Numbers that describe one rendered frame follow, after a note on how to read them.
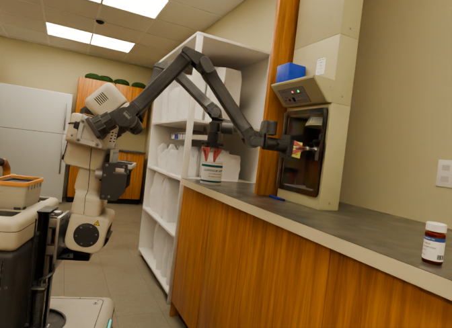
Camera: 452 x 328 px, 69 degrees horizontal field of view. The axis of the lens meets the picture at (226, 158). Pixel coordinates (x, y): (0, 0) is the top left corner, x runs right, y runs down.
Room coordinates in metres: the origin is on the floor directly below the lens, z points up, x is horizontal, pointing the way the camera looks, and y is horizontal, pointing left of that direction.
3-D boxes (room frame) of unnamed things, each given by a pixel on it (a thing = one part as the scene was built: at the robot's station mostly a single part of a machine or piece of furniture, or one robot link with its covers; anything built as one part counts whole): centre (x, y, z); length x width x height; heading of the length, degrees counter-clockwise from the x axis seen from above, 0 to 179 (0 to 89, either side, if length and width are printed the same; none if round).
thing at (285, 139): (1.46, -0.23, 1.20); 0.07 x 0.07 x 0.10; 24
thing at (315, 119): (1.57, -0.35, 1.19); 0.30 x 0.01 x 0.40; 25
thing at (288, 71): (1.62, -0.27, 1.55); 0.10 x 0.10 x 0.09; 26
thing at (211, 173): (2.03, 0.08, 1.01); 0.13 x 0.13 x 0.15
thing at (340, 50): (1.63, -0.47, 1.32); 0.32 x 0.25 x 0.77; 26
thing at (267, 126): (1.43, -0.14, 1.24); 0.12 x 0.09 x 0.11; 101
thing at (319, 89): (1.55, -0.31, 1.46); 0.32 x 0.11 x 0.10; 26
